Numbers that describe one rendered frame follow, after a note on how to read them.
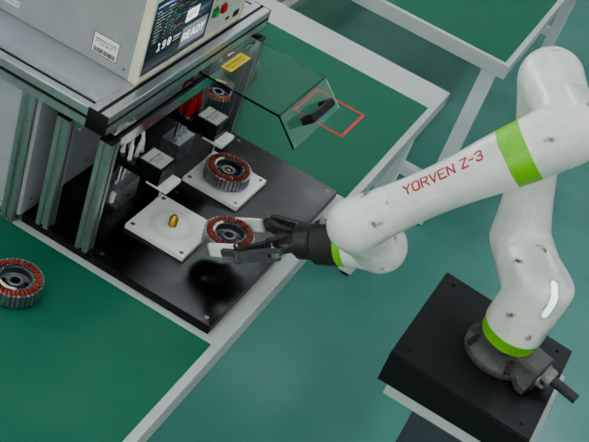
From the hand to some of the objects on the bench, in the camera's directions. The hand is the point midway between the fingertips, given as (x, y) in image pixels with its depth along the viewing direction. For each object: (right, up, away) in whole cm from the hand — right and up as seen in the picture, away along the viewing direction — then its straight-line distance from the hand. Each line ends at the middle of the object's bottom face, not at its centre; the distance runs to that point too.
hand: (230, 236), depth 234 cm
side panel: (-57, +10, 0) cm, 58 cm away
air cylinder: (-15, +20, +29) cm, 38 cm away
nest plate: (-13, +2, +8) cm, 16 cm away
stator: (-42, -10, -18) cm, 46 cm away
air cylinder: (-26, +9, +10) cm, 29 cm away
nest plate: (-3, +12, +26) cm, 29 cm away
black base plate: (-10, +6, +18) cm, 22 cm away
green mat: (0, +46, +73) cm, 86 cm away
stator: (-3, +13, +26) cm, 29 cm away
